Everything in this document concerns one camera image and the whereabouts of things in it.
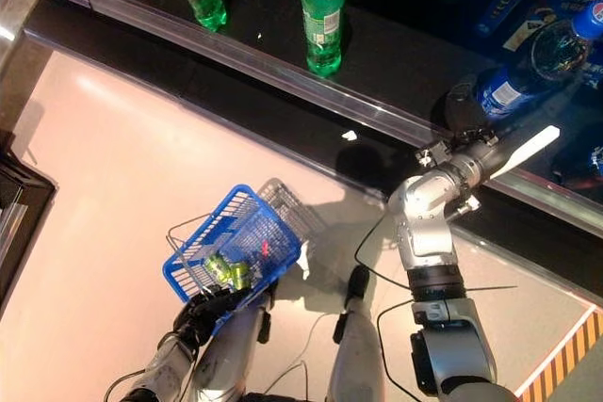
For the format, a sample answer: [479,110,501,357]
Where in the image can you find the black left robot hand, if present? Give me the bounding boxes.
[171,286,251,351]

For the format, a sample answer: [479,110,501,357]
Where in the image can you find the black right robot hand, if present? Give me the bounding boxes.
[470,124,562,185]

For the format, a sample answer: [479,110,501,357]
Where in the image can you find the Pepsi bottle blue label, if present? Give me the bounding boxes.
[550,136,603,191]
[440,0,603,133]

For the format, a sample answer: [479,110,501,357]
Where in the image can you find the blue plastic shopping basket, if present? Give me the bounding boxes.
[162,184,303,340]

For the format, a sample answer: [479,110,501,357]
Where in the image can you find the silver left robot leg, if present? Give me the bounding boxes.
[192,297,274,402]

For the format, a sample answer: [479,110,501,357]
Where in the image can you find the silver robot leg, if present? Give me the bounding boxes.
[192,297,274,402]
[327,265,385,402]

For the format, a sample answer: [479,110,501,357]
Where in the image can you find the silver right robot leg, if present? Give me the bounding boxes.
[327,265,385,402]

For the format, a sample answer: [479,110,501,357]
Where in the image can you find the yellow black hazard tape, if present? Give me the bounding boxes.
[515,305,603,402]

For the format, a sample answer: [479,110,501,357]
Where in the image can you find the dark display counter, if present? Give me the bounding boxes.
[0,131,60,309]

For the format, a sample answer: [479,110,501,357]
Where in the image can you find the black cable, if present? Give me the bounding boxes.
[354,217,412,291]
[104,366,156,402]
[375,300,425,402]

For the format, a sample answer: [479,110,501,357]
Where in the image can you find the thin white cable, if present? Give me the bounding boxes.
[272,312,341,402]

